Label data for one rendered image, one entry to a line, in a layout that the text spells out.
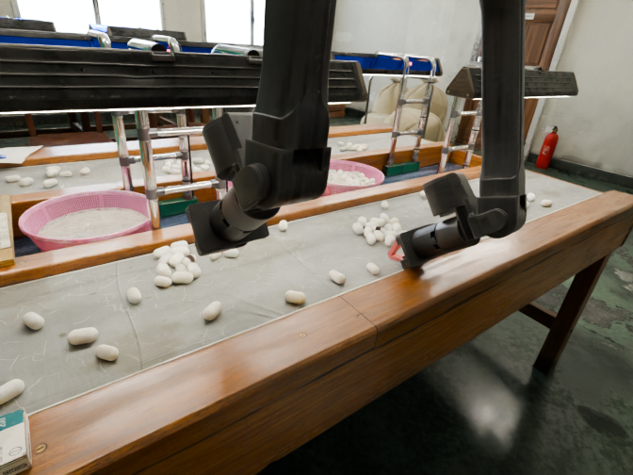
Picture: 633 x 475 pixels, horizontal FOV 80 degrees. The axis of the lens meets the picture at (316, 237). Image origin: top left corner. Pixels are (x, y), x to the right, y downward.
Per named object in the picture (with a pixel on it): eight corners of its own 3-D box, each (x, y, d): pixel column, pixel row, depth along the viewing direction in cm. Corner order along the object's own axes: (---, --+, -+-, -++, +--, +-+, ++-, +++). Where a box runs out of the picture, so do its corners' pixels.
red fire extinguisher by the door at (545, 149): (550, 168, 453) (566, 125, 430) (544, 170, 442) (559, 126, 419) (538, 164, 462) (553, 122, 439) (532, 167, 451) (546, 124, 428)
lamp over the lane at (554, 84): (577, 96, 129) (586, 73, 126) (470, 99, 95) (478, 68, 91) (553, 92, 134) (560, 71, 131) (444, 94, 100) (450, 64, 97)
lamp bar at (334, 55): (442, 76, 168) (446, 58, 165) (332, 73, 134) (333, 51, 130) (428, 74, 173) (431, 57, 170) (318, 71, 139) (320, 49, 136)
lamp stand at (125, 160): (199, 211, 111) (186, 39, 90) (124, 224, 100) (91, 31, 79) (177, 189, 124) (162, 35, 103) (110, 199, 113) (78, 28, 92)
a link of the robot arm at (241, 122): (264, 192, 35) (329, 182, 41) (223, 78, 36) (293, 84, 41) (211, 230, 44) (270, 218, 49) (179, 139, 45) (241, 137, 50)
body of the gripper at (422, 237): (392, 236, 71) (421, 225, 64) (428, 225, 76) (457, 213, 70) (404, 270, 70) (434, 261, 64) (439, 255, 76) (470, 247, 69)
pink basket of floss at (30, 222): (183, 233, 98) (179, 199, 94) (114, 291, 75) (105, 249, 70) (90, 217, 102) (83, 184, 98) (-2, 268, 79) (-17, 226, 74)
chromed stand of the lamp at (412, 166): (418, 171, 164) (442, 57, 143) (385, 176, 153) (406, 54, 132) (387, 158, 177) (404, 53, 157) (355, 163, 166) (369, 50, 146)
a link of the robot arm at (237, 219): (248, 221, 40) (292, 211, 43) (227, 162, 41) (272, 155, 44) (228, 237, 46) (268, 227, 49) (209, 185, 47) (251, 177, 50)
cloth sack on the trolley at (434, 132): (447, 151, 395) (456, 113, 378) (404, 160, 350) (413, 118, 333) (403, 139, 431) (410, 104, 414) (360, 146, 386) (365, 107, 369)
